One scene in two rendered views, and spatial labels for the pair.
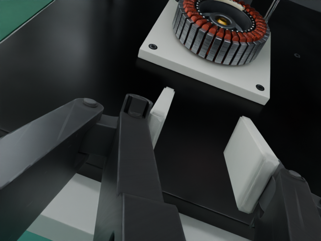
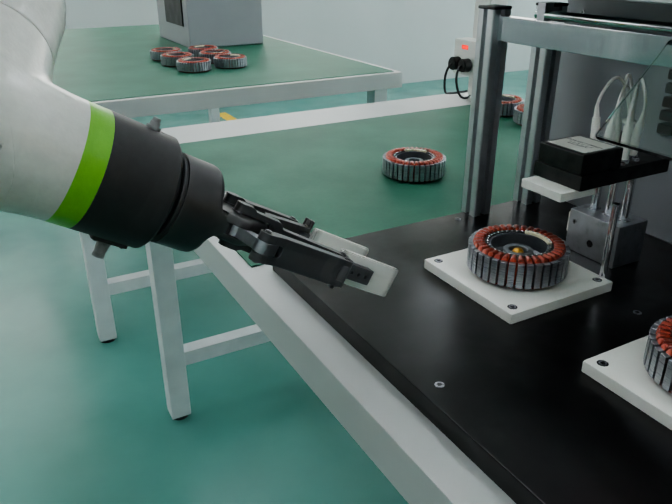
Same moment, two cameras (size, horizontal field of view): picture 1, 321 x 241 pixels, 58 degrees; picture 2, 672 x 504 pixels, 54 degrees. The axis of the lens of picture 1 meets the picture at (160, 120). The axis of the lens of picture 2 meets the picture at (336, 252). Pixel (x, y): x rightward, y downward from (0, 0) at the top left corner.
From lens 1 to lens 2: 0.57 m
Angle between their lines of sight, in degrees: 52
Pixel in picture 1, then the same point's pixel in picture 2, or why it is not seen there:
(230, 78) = (486, 293)
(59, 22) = (386, 238)
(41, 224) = (282, 334)
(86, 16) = (413, 238)
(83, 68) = not seen: hidden behind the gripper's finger
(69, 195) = (303, 319)
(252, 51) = (518, 273)
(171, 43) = (459, 262)
